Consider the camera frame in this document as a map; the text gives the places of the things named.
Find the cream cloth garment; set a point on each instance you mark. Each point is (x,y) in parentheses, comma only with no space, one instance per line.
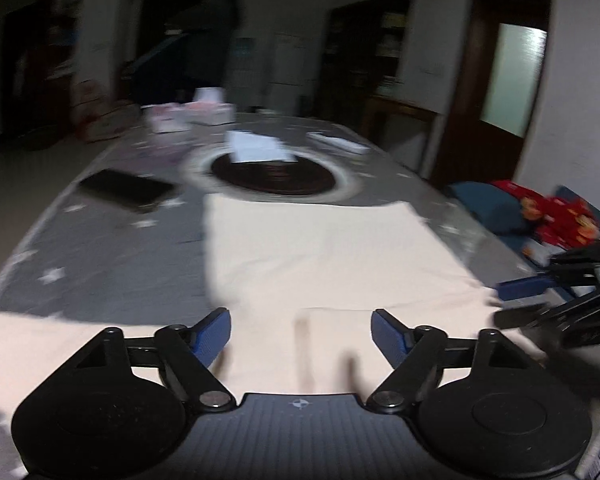
(300,255)

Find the wooden door with glass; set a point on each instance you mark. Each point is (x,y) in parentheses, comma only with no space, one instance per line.
(495,85)

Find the black smartphone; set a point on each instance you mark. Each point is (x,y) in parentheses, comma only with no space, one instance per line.
(126,189)

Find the dark wooden cabinet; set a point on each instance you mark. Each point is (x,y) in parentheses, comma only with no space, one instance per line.
(367,42)

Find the small white box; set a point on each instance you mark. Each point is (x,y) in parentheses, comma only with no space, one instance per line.
(209,95)

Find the white paper sheet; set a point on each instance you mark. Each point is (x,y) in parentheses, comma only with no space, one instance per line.
(257,146)

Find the white remote control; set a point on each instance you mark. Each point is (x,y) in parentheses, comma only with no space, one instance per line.
(337,142)

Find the round dark table hotplate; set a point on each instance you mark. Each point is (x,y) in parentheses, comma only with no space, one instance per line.
(275,175)

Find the cardboard box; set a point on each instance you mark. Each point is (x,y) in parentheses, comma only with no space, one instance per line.
(105,115)

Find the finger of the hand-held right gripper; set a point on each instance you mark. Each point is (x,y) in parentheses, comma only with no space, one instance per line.
(520,288)
(520,316)

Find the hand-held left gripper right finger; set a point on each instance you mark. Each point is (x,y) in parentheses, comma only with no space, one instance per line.
(386,335)

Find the small wooden side table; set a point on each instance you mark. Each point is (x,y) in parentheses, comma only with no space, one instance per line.
(400,120)

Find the grey star-print tablecloth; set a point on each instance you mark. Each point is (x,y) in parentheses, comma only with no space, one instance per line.
(105,240)

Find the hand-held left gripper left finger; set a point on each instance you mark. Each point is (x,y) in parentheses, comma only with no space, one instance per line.
(212,336)

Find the teal cushion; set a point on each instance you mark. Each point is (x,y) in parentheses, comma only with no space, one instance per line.
(490,207)

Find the white refrigerator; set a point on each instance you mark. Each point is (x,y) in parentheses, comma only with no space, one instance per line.
(289,72)

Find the pink tissue pack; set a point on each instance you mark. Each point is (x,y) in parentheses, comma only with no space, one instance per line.
(166,119)
(211,112)

